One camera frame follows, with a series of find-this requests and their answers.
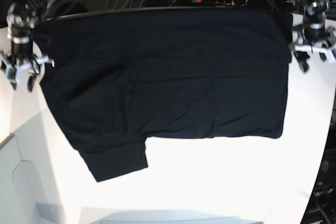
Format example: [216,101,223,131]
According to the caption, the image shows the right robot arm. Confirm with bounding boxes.
[1,0,60,92]

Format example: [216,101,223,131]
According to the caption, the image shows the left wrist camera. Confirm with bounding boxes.
[319,49,335,63]

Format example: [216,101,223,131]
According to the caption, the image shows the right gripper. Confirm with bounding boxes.
[1,50,55,92]

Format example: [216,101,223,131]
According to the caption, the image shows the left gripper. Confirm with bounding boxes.
[290,26,335,72]

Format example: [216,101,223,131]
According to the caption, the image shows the black T-shirt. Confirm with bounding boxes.
[35,8,293,182]

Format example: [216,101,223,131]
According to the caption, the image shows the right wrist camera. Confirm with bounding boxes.
[5,65,22,83]

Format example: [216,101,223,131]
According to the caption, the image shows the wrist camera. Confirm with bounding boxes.
[319,49,335,63]
[5,65,22,83]

